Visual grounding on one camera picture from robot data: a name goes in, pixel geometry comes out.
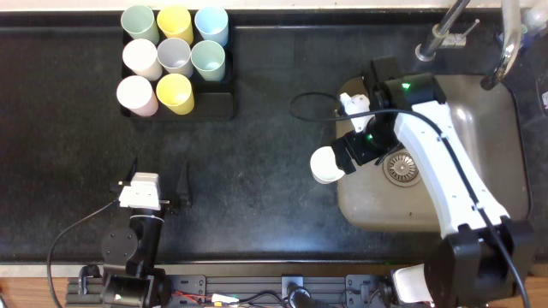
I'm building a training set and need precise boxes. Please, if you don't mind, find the steel sink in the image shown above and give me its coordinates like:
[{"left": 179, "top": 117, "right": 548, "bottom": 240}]
[{"left": 335, "top": 73, "right": 532, "bottom": 234}]

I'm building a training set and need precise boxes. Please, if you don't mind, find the yellow cup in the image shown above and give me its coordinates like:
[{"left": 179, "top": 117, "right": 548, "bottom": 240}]
[
  {"left": 156, "top": 5, "right": 194, "bottom": 46},
  {"left": 155, "top": 73, "right": 196, "bottom": 116}
]

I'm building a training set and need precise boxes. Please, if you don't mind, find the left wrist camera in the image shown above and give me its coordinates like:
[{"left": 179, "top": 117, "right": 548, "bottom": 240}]
[{"left": 118, "top": 172, "right": 163, "bottom": 211}]

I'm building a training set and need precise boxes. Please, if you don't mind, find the blue soap bottle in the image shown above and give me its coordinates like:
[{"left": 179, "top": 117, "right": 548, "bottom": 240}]
[{"left": 496, "top": 2, "right": 548, "bottom": 50}]

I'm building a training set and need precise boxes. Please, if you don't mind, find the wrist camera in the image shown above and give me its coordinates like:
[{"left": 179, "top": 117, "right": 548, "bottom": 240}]
[
  {"left": 118, "top": 172, "right": 163, "bottom": 211},
  {"left": 339, "top": 92, "right": 374, "bottom": 133}
]

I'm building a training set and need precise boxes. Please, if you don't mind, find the black cable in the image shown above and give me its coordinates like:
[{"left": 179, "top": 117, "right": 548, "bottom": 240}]
[
  {"left": 45, "top": 197, "right": 123, "bottom": 308},
  {"left": 289, "top": 91, "right": 528, "bottom": 308}
]

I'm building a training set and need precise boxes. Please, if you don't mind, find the mounting rail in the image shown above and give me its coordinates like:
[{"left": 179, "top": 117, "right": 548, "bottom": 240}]
[{"left": 66, "top": 264, "right": 397, "bottom": 308}]

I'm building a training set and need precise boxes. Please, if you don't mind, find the grey cup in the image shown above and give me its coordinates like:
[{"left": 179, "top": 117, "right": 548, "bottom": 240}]
[{"left": 157, "top": 37, "right": 194, "bottom": 79}]

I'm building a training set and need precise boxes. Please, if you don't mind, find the steel tap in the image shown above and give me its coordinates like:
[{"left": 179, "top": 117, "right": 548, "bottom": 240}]
[{"left": 414, "top": 0, "right": 524, "bottom": 92}]

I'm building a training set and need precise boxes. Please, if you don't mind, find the green cup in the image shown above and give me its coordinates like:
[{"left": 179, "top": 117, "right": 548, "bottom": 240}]
[
  {"left": 190, "top": 39, "right": 227, "bottom": 82},
  {"left": 120, "top": 4, "right": 161, "bottom": 45}
]

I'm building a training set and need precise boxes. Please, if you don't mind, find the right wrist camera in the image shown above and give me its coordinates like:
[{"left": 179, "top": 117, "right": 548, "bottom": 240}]
[{"left": 339, "top": 92, "right": 374, "bottom": 133}]

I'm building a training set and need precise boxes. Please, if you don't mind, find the black tray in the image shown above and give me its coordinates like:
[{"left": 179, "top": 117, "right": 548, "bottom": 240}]
[{"left": 119, "top": 10, "right": 235, "bottom": 121}]

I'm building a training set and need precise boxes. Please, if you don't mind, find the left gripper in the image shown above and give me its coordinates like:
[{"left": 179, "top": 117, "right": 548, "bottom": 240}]
[{"left": 126, "top": 157, "right": 194, "bottom": 216}]

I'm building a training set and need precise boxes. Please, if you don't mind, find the blue cup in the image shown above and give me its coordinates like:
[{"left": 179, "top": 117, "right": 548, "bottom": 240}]
[{"left": 194, "top": 6, "right": 229, "bottom": 48}]

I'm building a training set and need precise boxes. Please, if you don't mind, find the pink cup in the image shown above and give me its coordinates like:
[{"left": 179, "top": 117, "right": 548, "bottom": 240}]
[{"left": 116, "top": 75, "right": 159, "bottom": 118}]

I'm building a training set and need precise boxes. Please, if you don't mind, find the white cup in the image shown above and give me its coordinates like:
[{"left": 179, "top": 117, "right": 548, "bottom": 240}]
[
  {"left": 122, "top": 38, "right": 164, "bottom": 82},
  {"left": 309, "top": 145, "right": 347, "bottom": 186}
]

